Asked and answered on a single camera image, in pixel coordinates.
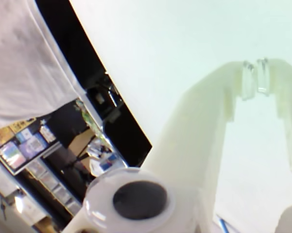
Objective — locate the clear plastic drawer stack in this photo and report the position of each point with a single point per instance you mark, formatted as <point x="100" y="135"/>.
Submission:
<point x="56" y="191"/>

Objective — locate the white plastic bag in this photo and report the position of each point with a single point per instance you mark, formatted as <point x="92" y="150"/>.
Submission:
<point x="104" y="166"/>

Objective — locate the person's white t-shirt torso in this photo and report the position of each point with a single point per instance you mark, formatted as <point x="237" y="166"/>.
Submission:
<point x="19" y="60"/>

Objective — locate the light wooden folding table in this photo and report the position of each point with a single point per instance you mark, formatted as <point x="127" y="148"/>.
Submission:
<point x="81" y="143"/>

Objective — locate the shelf with colourful boxes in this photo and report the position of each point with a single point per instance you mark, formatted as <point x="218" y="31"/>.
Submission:
<point x="19" y="148"/>

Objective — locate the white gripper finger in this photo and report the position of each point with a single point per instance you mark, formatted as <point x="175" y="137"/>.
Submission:
<point x="291" y="102"/>
<point x="192" y="136"/>

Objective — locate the black glossy panel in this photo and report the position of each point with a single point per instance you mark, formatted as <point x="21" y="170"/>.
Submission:
<point x="126" y="145"/>

